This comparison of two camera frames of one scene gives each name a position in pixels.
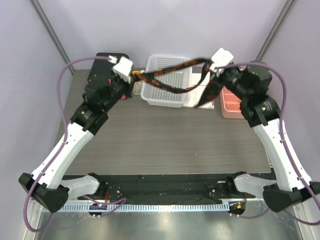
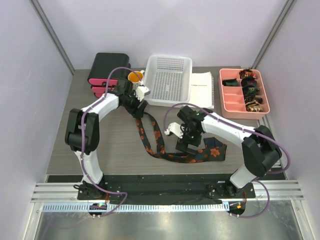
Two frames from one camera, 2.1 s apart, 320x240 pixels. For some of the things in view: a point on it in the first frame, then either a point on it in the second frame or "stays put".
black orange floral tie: x=213 y=85 → x=210 y=150
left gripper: x=128 y=86 → x=137 y=112
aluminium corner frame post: x=287 y=6 stays put
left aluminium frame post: x=51 y=31 stays put
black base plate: x=169 y=187 stays put
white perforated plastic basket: x=178 y=77 stays put
